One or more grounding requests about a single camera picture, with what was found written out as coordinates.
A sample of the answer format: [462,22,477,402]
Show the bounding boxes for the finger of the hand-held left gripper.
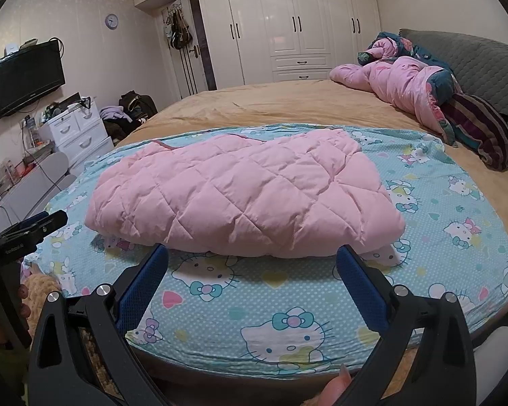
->
[0,213,47,238]
[0,210,68,265]

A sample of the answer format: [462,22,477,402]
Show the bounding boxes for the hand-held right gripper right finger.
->
[335,244,477,406]

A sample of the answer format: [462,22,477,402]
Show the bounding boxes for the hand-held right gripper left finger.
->
[27,244,172,406]

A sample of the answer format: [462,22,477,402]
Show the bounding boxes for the pink quilted jacket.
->
[85,129,407,260]

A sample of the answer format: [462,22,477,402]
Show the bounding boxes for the dark clothes pile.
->
[104,116,149,141]

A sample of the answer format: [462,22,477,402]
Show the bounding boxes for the purple clothes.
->
[99,106,130,122]

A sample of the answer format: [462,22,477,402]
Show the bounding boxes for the person's left hand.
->
[18,283,31,321]

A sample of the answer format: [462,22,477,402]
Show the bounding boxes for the person's right hand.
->
[317,366,353,406]

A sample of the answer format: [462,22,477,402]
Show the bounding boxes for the grey padded bench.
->
[0,150,79,225]

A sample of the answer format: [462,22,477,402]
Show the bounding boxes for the cartoon cat printed blanket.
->
[23,123,508,379]

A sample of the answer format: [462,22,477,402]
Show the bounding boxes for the white drawer cabinet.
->
[38,104,115,165]

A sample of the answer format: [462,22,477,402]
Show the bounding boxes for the black metal rack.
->
[63,96,93,115]

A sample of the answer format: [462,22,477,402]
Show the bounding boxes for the black television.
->
[0,40,66,120]

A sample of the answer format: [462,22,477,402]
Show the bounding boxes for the dark bag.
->
[119,90,158,121]

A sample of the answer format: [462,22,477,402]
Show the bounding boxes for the maroon striped pillow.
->
[442,93,508,172]

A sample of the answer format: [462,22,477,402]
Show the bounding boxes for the bed with tan sheet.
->
[114,80,508,238]

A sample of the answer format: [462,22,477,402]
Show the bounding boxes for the pink floral comforter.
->
[329,31,462,144]

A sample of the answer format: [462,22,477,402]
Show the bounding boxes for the hanging bags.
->
[163,6,194,49]

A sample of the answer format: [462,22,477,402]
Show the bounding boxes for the grey quilted headboard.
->
[400,29,508,136]

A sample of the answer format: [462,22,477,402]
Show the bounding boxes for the white wardrobe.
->
[131,0,382,89]

